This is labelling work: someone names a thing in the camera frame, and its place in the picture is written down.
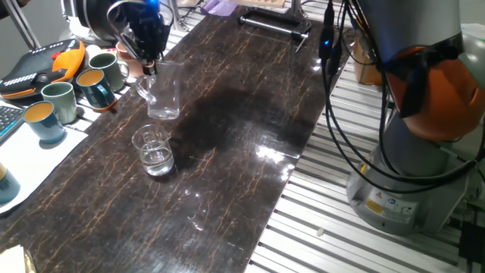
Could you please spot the white paper stack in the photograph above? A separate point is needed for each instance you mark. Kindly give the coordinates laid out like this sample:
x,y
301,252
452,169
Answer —
x,y
11,261

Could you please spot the dark marble pattern mat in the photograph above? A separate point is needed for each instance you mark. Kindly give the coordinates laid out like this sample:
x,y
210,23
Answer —
x,y
94,235

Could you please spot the metal tripod leg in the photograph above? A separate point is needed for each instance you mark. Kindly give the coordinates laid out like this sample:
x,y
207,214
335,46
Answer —
x,y
20,22

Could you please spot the black orange teach pendant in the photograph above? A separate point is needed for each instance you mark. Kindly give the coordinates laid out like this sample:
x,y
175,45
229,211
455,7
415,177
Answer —
x,y
30,72

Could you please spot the dark sleeved forearm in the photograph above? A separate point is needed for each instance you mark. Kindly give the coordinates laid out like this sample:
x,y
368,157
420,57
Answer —
x,y
9,7

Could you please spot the pink ceramic mug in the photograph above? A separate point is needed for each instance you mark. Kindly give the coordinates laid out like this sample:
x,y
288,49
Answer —
x,y
132,68

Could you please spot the white paper sheet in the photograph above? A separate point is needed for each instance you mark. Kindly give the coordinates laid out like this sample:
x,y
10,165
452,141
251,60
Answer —
x,y
30,163

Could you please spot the blue mug yellow inside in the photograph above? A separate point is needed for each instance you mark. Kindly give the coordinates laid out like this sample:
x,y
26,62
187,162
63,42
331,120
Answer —
x,y
47,129

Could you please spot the cardboard box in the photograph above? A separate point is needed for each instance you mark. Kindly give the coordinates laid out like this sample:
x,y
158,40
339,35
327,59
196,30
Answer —
x,y
365,72

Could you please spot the dark green ceramic mug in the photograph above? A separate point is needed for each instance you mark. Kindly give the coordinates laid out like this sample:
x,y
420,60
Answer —
x,y
110,72

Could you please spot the clear glass beaker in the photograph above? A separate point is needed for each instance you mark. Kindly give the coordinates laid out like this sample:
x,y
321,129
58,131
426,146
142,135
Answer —
x,y
159,163

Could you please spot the light green ceramic mug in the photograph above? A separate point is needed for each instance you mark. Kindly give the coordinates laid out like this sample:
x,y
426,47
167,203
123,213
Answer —
x,y
62,106

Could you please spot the silver orange robot arm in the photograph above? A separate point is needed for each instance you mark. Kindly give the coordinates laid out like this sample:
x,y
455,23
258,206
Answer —
x,y
409,19

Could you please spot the purple cloth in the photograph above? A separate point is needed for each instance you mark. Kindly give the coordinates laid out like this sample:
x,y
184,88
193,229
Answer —
x,y
221,7

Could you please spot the blue mug tan rim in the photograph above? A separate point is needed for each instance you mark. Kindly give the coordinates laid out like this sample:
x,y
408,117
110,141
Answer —
x,y
7,187

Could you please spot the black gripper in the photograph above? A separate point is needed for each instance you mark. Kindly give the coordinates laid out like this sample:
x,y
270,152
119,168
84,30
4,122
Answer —
x,y
148,26

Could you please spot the black round disc device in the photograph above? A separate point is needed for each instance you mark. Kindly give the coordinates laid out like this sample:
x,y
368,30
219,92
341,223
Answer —
x,y
94,21

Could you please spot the black power box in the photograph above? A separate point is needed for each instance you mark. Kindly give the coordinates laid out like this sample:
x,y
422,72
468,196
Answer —
x,y
471,242

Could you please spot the black keyboard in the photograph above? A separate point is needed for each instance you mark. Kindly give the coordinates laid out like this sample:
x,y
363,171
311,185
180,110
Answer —
x,y
9,119

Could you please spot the black metal clamp stand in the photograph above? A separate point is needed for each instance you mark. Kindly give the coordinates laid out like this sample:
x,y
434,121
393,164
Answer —
x,y
273,24

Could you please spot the white cup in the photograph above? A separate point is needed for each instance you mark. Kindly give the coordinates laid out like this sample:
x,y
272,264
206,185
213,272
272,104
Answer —
x,y
92,50

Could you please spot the clear glass mug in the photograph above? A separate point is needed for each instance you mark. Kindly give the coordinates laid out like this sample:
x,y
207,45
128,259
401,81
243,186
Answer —
x,y
164,106

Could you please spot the small white scrap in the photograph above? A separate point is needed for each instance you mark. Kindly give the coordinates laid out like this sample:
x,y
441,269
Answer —
x,y
320,231

